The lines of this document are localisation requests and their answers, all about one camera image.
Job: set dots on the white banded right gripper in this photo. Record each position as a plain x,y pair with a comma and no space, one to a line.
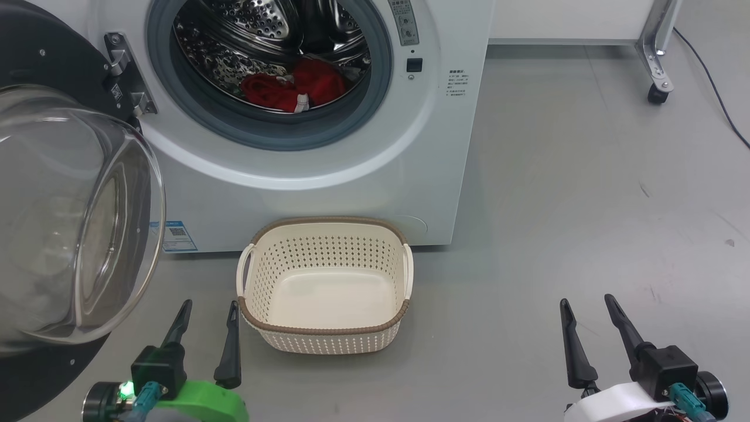
615,404

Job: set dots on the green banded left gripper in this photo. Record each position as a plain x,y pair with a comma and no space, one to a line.
205,401

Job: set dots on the washing machine glass door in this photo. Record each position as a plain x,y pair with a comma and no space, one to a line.
58,234

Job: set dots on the red and white garment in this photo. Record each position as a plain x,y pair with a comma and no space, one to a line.
316,82

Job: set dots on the cream perforated laundry basket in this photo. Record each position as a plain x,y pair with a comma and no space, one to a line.
328,293

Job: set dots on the white washing machine body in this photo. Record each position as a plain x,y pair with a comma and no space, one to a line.
351,193

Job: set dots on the metal door hinge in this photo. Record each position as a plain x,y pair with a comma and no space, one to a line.
126,70

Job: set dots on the stainless steel washing machine drum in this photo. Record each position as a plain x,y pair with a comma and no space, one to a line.
258,17

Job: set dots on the blue energy label sticker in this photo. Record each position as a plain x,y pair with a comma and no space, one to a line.
179,234

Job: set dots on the grey metal leg with caster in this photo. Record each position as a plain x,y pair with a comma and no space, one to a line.
653,53

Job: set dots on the white partition panel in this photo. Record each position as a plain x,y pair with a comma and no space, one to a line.
556,20

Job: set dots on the grey warning label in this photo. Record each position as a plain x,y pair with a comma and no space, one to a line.
404,23

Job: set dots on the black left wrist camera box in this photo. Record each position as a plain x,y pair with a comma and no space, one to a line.
158,369

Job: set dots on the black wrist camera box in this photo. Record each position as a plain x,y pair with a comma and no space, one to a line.
665,369
158,369

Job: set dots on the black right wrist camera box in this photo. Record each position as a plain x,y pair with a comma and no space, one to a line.
665,369

